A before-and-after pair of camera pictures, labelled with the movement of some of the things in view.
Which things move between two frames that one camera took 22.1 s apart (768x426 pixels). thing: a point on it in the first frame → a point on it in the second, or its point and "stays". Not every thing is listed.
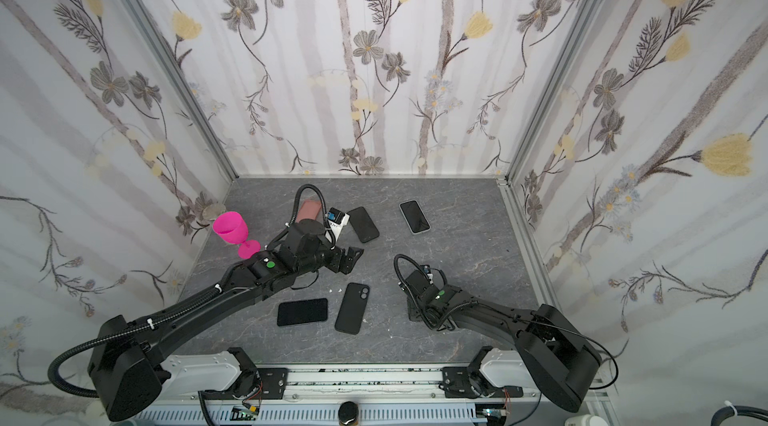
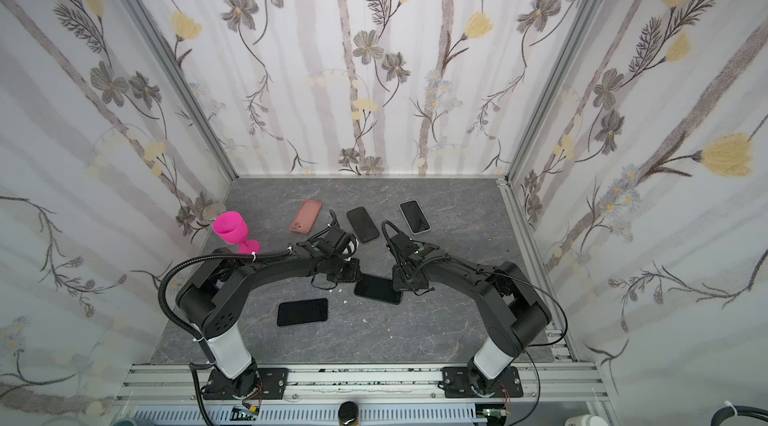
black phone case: [362, 224] stays
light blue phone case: [415, 217] stays
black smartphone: [414, 216] stays
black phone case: [351, 311] → [377, 288]
